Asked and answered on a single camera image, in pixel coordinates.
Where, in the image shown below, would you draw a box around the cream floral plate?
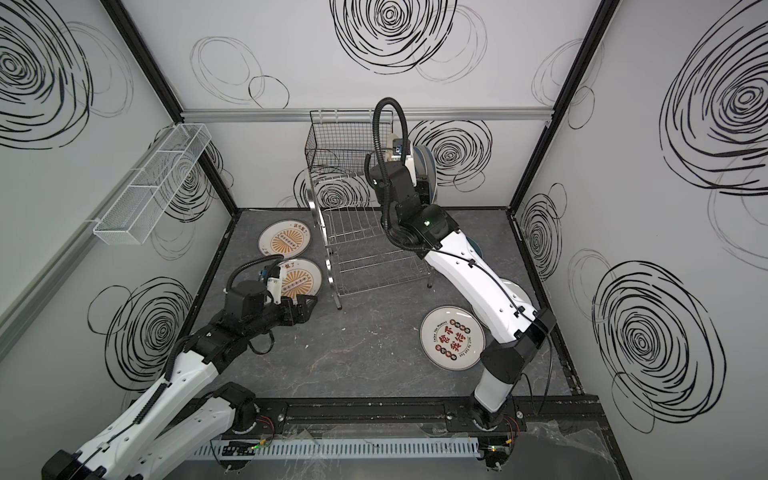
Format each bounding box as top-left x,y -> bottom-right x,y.
412,145 -> 428,176

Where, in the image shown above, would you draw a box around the orange sunburst plate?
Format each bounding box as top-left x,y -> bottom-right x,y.
280,258 -> 323,300
258,219 -> 311,259

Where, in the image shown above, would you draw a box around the white plate red characters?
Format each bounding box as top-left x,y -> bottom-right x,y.
419,306 -> 486,371

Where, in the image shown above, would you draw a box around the blue striped plate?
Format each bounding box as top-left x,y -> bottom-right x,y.
424,148 -> 437,203

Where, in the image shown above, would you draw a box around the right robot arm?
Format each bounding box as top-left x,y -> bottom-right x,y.
364,97 -> 557,431

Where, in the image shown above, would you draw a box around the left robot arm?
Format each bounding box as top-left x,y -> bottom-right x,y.
41,254 -> 317,479

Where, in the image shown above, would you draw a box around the steel two-tier dish rack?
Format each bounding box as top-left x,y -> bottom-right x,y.
294,147 -> 434,309

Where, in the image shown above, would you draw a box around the green rimmed white plate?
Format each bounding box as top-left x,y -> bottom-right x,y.
466,237 -> 483,260

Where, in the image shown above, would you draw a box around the white plate green emblem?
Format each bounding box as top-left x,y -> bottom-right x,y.
501,278 -> 533,309

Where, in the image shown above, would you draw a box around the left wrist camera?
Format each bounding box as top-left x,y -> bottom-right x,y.
262,265 -> 284,305

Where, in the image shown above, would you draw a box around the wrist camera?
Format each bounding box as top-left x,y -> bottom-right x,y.
391,137 -> 417,185
262,265 -> 284,305

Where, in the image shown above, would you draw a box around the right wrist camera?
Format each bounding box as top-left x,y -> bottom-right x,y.
391,137 -> 417,185

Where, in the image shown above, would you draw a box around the dark wire mesh basket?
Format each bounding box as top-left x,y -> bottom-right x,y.
304,109 -> 374,176

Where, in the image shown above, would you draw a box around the white slotted cable duct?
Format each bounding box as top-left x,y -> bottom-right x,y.
192,437 -> 482,461

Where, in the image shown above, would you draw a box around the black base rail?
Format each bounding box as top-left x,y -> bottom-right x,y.
255,395 -> 606,434

